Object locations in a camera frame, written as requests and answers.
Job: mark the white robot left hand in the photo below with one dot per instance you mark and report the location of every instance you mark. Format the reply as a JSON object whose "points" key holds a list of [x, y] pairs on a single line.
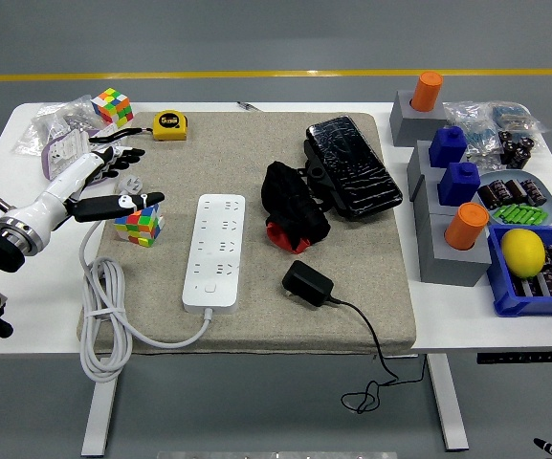
{"points": [[60, 189]]}

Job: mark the small Rubik's cube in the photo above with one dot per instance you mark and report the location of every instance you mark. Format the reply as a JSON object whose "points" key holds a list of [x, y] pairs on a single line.
{"points": [[137, 229]]}

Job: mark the clear bag of screws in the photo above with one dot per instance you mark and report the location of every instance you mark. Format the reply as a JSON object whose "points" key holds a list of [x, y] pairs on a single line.
{"points": [[60, 119]]}

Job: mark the large Rubik's cube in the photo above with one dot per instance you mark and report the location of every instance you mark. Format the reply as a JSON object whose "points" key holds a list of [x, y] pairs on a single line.
{"points": [[112, 106]]}

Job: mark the black table control panel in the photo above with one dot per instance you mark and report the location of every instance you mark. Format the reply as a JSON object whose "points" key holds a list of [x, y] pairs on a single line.
{"points": [[517, 357]]}

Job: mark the white table leg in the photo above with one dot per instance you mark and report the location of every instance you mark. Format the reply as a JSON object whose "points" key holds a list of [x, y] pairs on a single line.
{"points": [[448, 401], [101, 406]]}

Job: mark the yellow tape measure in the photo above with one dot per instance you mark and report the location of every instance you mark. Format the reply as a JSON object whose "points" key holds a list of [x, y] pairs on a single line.
{"points": [[170, 126]]}

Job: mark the blue plastic bin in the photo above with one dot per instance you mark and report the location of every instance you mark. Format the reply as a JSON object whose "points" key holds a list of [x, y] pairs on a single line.
{"points": [[534, 306]]}

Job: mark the yellow lemon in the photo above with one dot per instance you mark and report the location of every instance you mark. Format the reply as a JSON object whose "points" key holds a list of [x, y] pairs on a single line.
{"points": [[523, 253]]}

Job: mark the thin metal pen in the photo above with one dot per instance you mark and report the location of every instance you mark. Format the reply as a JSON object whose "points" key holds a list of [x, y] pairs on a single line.
{"points": [[249, 106]]}

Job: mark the grey block with hole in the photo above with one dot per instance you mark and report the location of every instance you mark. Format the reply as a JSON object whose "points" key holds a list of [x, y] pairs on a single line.
{"points": [[419, 165], [426, 201], [409, 126], [448, 268]]}

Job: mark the black cloth with red lining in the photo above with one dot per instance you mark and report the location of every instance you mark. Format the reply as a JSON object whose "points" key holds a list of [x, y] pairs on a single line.
{"points": [[294, 205]]}

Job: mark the pile of green batteries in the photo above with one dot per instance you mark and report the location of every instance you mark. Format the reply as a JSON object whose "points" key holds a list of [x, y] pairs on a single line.
{"points": [[522, 214]]}

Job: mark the orange cylinder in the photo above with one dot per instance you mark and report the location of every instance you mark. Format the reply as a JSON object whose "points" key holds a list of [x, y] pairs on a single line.
{"points": [[467, 225], [426, 93]]}

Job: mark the light blue plate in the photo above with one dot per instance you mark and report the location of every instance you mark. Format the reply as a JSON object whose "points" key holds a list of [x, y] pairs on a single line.
{"points": [[550, 203]]}

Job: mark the dark capacitor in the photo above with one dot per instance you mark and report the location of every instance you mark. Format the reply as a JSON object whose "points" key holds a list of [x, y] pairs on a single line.
{"points": [[535, 192], [489, 196], [512, 191]]}

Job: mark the grey-brown fabric mat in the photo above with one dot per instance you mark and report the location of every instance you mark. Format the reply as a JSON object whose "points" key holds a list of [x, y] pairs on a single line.
{"points": [[361, 268]]}

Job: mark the blue plastic block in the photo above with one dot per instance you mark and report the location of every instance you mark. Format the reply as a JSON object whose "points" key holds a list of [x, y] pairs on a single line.
{"points": [[448, 148], [459, 186]]}

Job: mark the black wrapped flat device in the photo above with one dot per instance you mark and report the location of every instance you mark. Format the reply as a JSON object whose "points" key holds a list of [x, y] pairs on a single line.
{"points": [[352, 167]]}

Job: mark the small black capacitor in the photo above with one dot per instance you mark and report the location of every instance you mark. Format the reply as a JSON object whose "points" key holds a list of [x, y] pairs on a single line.
{"points": [[527, 144], [508, 155], [522, 159], [505, 138]]}

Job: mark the clear bag of blue parts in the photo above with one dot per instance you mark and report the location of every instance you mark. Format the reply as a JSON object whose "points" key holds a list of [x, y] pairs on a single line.
{"points": [[514, 117], [471, 124]]}

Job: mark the white wall socket panel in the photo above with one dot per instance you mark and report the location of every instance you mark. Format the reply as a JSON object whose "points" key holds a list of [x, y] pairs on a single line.
{"points": [[65, 150]]}

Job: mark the black plastic mount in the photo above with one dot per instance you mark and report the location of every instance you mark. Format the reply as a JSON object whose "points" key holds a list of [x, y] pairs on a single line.
{"points": [[317, 174]]}

